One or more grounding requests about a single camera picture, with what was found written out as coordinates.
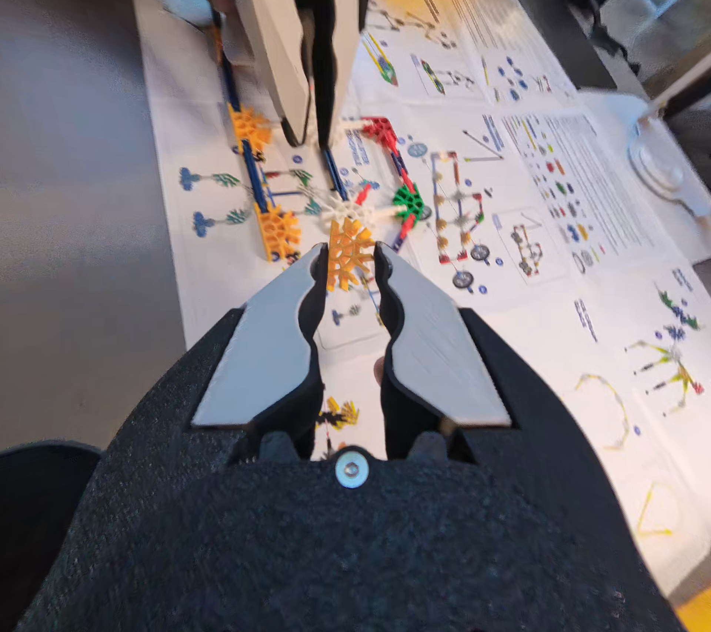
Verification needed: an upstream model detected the yellow plastic bin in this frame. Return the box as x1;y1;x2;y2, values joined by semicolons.
678;586;711;632

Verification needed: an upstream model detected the yellow snowflake connector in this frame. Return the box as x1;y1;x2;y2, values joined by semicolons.
326;216;381;294

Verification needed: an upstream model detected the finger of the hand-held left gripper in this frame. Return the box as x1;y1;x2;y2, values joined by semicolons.
300;0;374;150
231;0;314;146

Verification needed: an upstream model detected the toy building instruction sheet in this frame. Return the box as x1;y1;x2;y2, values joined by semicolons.
117;0;711;599

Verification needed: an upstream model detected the colourful rod connector toy model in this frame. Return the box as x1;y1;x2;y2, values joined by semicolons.
215;0;428;263

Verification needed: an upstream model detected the white round disc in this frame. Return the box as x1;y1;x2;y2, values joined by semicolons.
626;110;711;202

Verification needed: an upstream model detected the white stand frame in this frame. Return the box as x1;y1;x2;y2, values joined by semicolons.
645;66;711;119

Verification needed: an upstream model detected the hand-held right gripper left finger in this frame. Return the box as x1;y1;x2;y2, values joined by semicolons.
191;243;331;455

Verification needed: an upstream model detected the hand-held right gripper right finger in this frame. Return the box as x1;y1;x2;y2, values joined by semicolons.
373;243;512;453

